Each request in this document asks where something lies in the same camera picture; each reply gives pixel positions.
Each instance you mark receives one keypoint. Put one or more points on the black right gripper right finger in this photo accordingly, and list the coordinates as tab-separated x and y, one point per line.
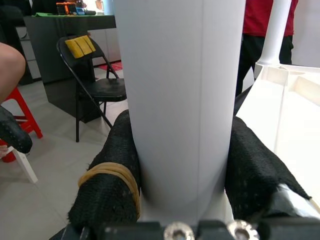
250	175

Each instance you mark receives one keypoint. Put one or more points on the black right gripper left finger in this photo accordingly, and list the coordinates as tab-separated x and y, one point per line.
110	200

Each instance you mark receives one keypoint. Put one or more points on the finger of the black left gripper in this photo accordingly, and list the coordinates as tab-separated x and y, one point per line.
15	132

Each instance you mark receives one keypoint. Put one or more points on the white plastic table leg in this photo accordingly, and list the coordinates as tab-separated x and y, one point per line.
275	30
180	100

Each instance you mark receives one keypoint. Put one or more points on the red plastic stool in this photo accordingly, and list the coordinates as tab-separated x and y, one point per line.
27	117

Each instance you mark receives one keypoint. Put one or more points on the white slanted bar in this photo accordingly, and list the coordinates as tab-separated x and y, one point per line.
25	165

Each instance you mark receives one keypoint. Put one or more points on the black desk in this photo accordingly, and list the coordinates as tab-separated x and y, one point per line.
62	70

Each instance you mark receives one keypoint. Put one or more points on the black folding chair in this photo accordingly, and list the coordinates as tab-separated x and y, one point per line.
105	90

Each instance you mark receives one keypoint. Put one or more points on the red floor mat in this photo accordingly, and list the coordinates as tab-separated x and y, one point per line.
112	67

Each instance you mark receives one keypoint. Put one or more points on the green desk mat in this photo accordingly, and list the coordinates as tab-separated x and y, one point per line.
50	14

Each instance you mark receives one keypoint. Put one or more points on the orange black device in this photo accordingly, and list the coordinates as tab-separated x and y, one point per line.
65	7

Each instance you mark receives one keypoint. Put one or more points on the small blue device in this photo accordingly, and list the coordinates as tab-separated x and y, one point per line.
80	11

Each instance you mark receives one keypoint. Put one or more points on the person in red shirt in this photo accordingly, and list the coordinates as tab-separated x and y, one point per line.
255	17

